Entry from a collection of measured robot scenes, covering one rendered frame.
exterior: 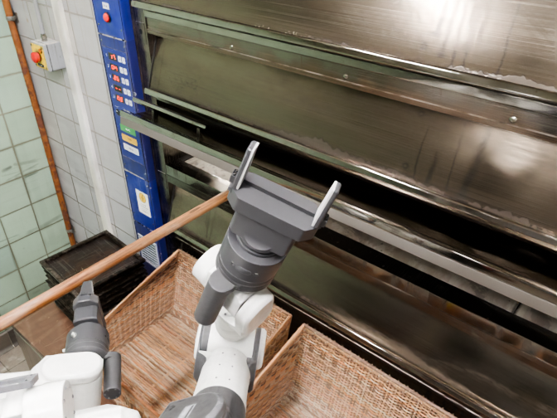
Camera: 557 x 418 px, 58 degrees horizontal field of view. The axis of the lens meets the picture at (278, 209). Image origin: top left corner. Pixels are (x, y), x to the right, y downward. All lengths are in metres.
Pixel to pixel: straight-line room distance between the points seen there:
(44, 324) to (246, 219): 1.64
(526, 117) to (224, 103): 0.80
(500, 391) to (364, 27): 0.90
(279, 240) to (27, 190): 2.12
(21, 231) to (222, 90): 1.55
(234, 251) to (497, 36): 0.62
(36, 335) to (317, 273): 1.15
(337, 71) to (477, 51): 0.32
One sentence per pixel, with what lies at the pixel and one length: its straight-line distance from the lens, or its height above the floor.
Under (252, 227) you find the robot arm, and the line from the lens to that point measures 0.64.
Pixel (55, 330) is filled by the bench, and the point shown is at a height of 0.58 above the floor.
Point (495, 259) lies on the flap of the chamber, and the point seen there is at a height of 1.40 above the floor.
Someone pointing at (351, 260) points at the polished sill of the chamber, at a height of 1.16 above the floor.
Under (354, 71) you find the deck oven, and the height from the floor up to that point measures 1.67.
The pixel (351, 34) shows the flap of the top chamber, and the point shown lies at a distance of 1.14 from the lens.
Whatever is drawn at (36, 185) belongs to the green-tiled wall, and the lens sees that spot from 2.68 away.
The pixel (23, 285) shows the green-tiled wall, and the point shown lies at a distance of 2.89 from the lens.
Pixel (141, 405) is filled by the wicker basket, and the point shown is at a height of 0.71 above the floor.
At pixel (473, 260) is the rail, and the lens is 1.02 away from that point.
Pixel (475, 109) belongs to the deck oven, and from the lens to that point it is 1.07.
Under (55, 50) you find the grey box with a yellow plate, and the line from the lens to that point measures 2.16.
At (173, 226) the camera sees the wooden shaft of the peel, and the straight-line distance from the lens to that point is 1.47.
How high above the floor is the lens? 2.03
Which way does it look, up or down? 33 degrees down
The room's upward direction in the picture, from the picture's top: straight up
